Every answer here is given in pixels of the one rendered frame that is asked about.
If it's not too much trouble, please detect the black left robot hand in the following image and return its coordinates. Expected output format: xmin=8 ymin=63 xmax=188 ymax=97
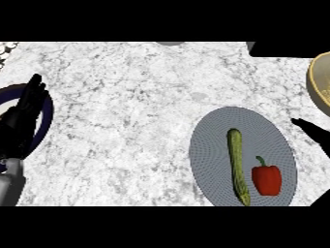
xmin=0 ymin=73 xmax=51 ymax=163

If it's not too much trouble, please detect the yellow bowl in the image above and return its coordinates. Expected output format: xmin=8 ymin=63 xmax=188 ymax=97
xmin=307 ymin=50 xmax=330 ymax=126

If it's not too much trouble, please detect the red bell pepper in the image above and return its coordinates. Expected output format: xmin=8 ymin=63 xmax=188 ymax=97
xmin=251 ymin=155 xmax=284 ymax=197

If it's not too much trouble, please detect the grey oval placemat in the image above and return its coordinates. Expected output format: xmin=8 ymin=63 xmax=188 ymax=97
xmin=188 ymin=106 xmax=300 ymax=207

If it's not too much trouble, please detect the white plate with blue rim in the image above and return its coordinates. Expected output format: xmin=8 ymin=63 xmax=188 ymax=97
xmin=0 ymin=82 xmax=57 ymax=173

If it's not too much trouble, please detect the green cucumber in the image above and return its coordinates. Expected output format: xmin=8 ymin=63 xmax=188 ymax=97
xmin=226 ymin=128 xmax=253 ymax=207

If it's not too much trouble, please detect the black appliance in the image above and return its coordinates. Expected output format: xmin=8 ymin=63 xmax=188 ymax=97
xmin=247 ymin=41 xmax=330 ymax=59

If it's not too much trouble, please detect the grey round object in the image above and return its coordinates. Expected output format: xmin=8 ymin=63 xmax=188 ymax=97
xmin=157 ymin=41 xmax=186 ymax=47

